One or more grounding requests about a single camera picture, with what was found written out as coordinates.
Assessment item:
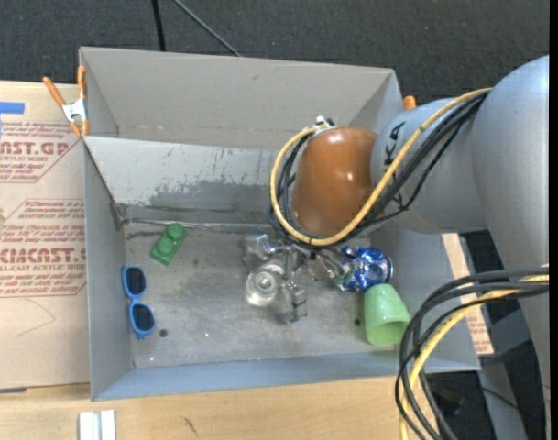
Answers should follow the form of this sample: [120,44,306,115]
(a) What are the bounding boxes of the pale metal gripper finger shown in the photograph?
[279,280,310,325]
[240,233,273,270]

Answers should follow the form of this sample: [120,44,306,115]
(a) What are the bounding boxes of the grey metal bin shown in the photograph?
[78,47,482,402]

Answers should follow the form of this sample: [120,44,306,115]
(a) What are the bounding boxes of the blue and white marbled ball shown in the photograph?
[340,245,395,293]

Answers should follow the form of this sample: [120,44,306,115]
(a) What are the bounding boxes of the green toy brick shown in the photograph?
[149,222,189,266]

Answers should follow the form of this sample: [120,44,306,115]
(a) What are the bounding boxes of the blue sunglasses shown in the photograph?
[121,265,158,340]

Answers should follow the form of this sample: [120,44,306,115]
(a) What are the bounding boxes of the brown cardboard board, red print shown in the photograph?
[0,79,93,395]

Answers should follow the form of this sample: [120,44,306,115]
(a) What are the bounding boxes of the green plastic cup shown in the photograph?
[362,283,413,348]

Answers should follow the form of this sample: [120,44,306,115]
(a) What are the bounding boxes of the clear glass cup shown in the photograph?
[245,263,280,308]

